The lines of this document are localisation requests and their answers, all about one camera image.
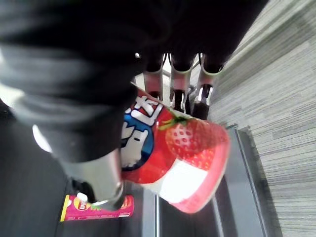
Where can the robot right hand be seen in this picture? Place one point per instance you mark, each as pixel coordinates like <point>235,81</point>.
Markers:
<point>74,74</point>

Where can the red strawberry gum bottle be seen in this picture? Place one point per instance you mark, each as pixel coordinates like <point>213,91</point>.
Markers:
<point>187,153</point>

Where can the red Lay's chips can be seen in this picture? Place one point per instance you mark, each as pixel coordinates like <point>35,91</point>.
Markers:
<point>79,208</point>

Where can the dark metal shelf unit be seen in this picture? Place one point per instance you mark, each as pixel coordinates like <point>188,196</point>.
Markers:
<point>222,197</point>

